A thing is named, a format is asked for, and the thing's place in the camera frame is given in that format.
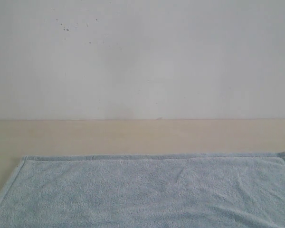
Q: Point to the light blue fleece towel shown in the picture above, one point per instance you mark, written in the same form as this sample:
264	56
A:
200	190

